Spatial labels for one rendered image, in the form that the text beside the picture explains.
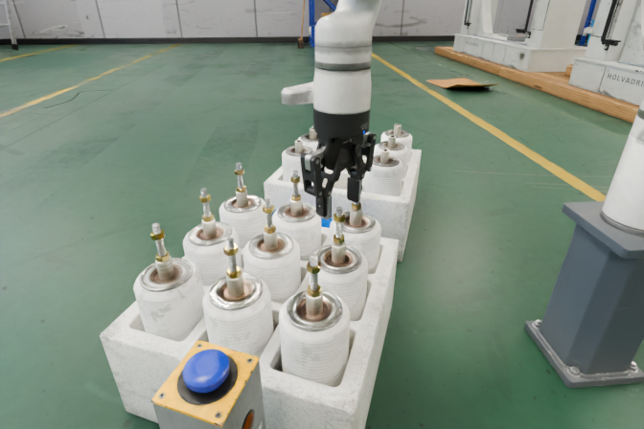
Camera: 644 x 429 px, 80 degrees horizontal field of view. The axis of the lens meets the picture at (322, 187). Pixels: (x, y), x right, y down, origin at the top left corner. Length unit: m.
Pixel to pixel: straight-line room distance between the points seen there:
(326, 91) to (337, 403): 0.38
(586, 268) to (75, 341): 0.97
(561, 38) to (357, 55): 3.46
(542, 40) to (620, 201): 3.12
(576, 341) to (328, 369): 0.48
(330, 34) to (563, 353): 0.70
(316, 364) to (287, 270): 0.17
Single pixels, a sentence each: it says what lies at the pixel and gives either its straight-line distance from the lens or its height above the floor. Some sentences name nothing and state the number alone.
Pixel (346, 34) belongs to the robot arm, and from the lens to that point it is 0.47.
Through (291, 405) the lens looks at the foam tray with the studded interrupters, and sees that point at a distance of 0.56.
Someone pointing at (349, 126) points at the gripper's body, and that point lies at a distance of 0.48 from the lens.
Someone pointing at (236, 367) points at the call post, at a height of 0.32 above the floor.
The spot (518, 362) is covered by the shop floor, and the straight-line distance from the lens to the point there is 0.89.
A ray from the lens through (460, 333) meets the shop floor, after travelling 0.90.
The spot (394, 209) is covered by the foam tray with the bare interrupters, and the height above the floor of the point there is 0.16.
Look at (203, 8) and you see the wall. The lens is 6.89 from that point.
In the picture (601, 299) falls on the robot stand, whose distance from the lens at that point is 0.79.
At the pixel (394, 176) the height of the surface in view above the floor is 0.23.
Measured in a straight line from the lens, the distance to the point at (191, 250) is 0.69.
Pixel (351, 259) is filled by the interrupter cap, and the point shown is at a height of 0.25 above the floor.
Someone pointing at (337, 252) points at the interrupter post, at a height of 0.27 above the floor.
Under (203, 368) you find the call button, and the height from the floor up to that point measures 0.33.
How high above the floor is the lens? 0.62
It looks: 26 degrees down
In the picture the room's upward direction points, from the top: straight up
